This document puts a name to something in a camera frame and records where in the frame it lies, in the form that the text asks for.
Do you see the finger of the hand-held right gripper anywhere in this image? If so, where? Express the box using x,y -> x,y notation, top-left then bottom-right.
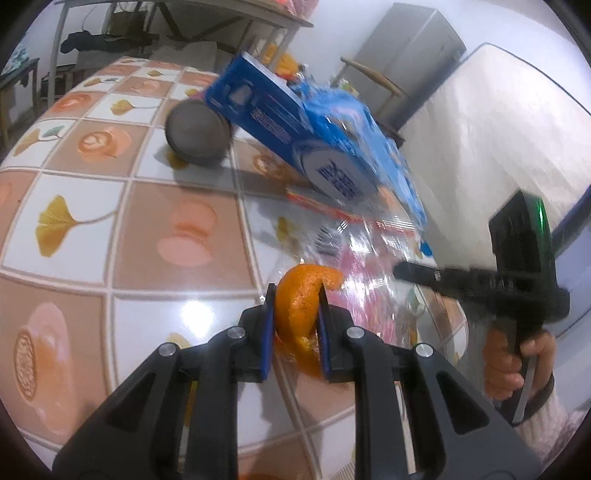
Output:
392,261 -> 468,300

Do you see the wooden chair with cushion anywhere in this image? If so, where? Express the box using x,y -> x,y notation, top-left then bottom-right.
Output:
0,55 -> 40,144

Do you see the wooden armchair with dark seat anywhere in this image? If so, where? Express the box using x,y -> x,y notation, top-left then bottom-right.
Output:
341,56 -> 416,144

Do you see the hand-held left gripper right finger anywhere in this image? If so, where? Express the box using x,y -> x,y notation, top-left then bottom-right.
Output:
316,287 -> 546,480

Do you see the white mattress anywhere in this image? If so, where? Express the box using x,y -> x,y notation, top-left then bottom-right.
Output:
399,42 -> 591,333

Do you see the person's right forearm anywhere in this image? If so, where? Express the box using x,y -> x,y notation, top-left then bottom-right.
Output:
515,383 -> 583,467

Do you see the brown cardboard box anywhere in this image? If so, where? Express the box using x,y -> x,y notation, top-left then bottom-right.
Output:
111,4 -> 148,33

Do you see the dark round tin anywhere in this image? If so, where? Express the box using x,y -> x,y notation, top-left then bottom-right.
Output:
165,99 -> 232,166

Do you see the blue plastic bag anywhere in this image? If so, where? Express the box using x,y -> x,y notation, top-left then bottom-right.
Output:
284,76 -> 435,259

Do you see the orange peel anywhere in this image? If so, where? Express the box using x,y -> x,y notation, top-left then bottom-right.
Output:
276,264 -> 345,380

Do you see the clear pink plastic wrapper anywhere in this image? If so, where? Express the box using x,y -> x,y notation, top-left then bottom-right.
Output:
284,182 -> 467,356

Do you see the black bag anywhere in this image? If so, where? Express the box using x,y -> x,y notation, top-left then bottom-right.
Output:
60,30 -> 153,52

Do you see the person's right hand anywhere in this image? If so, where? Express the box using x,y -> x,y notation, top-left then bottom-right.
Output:
482,325 -> 557,400

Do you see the grey side table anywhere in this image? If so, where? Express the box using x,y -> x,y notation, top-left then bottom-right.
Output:
48,0 -> 315,112

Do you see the blue cardboard box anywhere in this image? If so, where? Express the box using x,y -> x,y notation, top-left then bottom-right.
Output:
203,52 -> 393,206

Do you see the grey cloth bundle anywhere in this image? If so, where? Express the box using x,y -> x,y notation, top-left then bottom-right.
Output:
152,41 -> 232,75

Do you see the yellow bag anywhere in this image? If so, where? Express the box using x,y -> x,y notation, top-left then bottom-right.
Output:
261,41 -> 301,77

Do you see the grey refrigerator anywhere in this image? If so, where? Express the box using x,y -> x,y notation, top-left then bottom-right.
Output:
355,2 -> 467,134

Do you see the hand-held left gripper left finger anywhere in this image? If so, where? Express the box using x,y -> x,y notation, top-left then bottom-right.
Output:
52,282 -> 278,480

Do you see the pile of snack bags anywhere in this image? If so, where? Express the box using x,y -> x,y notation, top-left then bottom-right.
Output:
272,0 -> 324,17

